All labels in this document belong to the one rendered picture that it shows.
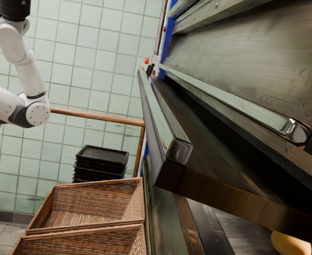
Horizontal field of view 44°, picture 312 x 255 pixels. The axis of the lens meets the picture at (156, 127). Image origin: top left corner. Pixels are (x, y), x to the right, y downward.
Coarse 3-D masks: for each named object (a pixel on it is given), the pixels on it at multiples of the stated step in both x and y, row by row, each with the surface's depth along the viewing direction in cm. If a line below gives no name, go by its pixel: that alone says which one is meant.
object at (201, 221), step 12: (180, 204) 101; (192, 204) 92; (204, 204) 94; (192, 216) 85; (204, 216) 86; (192, 228) 82; (204, 228) 80; (216, 228) 81; (192, 240) 80; (204, 240) 74; (216, 240) 75; (204, 252) 70; (216, 252) 70; (228, 252) 71
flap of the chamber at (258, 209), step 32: (192, 128) 58; (224, 128) 78; (160, 160) 33; (192, 160) 36; (224, 160) 42; (256, 160) 52; (192, 192) 32; (224, 192) 33; (256, 192) 33; (288, 192) 39; (288, 224) 33
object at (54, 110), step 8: (56, 112) 175; (64, 112) 175; (72, 112) 175; (80, 112) 175; (88, 112) 176; (104, 120) 177; (112, 120) 177; (120, 120) 177; (128, 120) 177; (136, 120) 178
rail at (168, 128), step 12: (144, 72) 136; (144, 84) 98; (156, 96) 62; (156, 108) 51; (168, 108) 51; (156, 120) 46; (168, 120) 40; (168, 132) 35; (180, 132) 35; (168, 144) 32; (180, 144) 32; (192, 144) 32; (168, 156) 32; (180, 156) 32
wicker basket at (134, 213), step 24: (48, 192) 201; (72, 192) 212; (96, 192) 213; (120, 192) 213; (48, 216) 205; (72, 216) 211; (96, 216) 215; (120, 216) 216; (144, 216) 162; (48, 240) 181
